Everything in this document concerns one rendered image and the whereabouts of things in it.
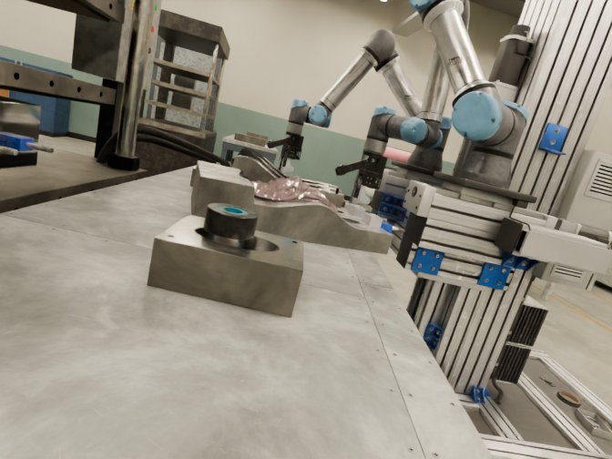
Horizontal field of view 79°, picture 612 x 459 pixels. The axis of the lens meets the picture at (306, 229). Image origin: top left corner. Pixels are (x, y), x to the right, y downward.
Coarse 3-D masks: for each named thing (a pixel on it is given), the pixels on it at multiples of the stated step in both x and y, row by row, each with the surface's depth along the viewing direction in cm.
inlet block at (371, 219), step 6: (366, 216) 103; (372, 216) 102; (378, 216) 104; (366, 222) 103; (372, 222) 101; (378, 222) 102; (384, 222) 104; (384, 228) 103; (390, 228) 104; (396, 228) 106
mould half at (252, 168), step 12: (240, 156) 122; (240, 168) 121; (252, 168) 121; (264, 168) 121; (276, 168) 142; (192, 180) 122; (252, 180) 122; (264, 180) 122; (312, 180) 147; (324, 192) 123; (336, 204) 124
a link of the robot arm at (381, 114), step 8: (376, 112) 123; (384, 112) 122; (392, 112) 122; (376, 120) 123; (384, 120) 121; (376, 128) 124; (384, 128) 121; (368, 136) 126; (376, 136) 124; (384, 136) 124
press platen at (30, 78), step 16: (0, 64) 76; (16, 64) 81; (0, 80) 77; (16, 80) 82; (32, 80) 86; (48, 80) 91; (64, 80) 97; (80, 80) 104; (64, 96) 98; (80, 96) 105; (96, 96) 112; (112, 96) 122
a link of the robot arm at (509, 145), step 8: (504, 104) 105; (512, 104) 104; (512, 112) 103; (520, 112) 104; (520, 120) 105; (512, 128) 102; (520, 128) 106; (512, 136) 105; (520, 136) 107; (480, 144) 110; (496, 144) 106; (504, 144) 106; (512, 144) 107; (512, 152) 108
